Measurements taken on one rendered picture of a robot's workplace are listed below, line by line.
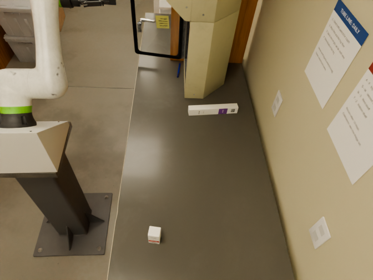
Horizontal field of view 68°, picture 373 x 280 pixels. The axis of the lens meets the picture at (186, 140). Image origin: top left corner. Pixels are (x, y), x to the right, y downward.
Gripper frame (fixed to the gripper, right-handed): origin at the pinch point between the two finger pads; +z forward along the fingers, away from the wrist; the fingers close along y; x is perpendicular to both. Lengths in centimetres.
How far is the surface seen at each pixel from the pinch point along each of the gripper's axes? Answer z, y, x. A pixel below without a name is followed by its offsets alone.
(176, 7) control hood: 37, -39, -17
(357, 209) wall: 87, -130, -7
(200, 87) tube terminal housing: 53, -38, 28
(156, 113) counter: 28, -52, 36
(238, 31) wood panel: 77, -2, 12
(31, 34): -112, 118, 94
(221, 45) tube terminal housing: 62, -32, 5
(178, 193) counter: 40, -101, 37
